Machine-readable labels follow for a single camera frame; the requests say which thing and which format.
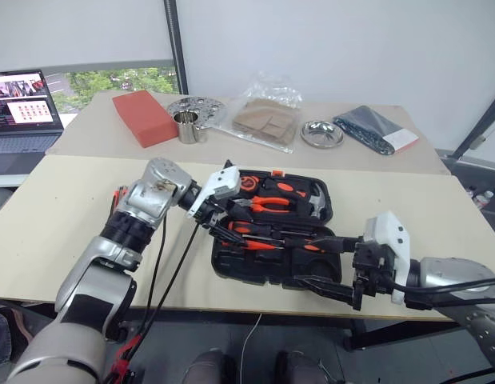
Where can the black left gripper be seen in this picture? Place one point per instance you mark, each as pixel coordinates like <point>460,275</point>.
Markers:
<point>209,216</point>

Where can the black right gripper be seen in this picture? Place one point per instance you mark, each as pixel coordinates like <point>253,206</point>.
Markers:
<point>373,268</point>

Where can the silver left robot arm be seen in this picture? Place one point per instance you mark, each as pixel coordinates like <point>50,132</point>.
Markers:
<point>93,288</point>

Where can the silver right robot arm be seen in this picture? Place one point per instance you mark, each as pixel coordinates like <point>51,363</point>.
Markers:
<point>459,280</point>

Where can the black plastic tool case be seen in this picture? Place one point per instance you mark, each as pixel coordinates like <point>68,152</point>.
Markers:
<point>271,264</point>

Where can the orange black tape measure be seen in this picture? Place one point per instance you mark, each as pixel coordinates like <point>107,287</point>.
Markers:
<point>248,183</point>

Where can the orange black utility knife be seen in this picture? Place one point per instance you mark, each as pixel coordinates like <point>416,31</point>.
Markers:
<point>285,186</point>

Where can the steel claw hammer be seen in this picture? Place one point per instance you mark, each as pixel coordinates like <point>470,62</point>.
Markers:
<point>319,200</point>

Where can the dark rounded shape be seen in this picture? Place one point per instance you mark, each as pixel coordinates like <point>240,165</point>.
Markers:
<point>303,368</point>
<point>207,366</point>

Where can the stainless steel cup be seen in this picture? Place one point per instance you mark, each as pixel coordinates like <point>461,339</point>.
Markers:
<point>186,128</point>

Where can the clear bag with brown card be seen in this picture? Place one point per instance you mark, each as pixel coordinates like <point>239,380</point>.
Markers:
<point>267,116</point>

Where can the perforated steel plate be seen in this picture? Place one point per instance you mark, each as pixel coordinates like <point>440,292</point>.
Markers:
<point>207,108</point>

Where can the stainless steel bowl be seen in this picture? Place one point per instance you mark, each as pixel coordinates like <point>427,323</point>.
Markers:
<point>322,134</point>

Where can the red rectangular block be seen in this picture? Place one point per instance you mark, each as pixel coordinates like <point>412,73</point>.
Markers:
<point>145,118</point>

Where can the dark blue packet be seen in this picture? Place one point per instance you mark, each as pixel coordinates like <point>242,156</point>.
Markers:
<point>367,126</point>

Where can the small plastic bottles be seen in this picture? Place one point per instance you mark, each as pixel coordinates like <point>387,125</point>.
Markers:
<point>482,198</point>

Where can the black diagonal bar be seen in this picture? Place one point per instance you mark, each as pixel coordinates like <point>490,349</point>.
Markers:
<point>477,120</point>

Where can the open laptop computer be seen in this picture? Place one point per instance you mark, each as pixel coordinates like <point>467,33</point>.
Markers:
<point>19,120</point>

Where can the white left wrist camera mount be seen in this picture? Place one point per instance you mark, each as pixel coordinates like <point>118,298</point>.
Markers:
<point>221,182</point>

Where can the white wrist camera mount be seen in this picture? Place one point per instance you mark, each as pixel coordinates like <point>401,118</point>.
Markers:
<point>393,248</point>
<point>221,182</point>

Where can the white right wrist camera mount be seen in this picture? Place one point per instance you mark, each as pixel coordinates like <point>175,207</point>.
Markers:
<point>393,248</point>

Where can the black table frame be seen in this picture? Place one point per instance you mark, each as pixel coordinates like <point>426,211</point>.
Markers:
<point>391,334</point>

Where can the dark window frame post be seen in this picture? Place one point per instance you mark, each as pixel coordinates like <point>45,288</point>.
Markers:
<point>176,44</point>

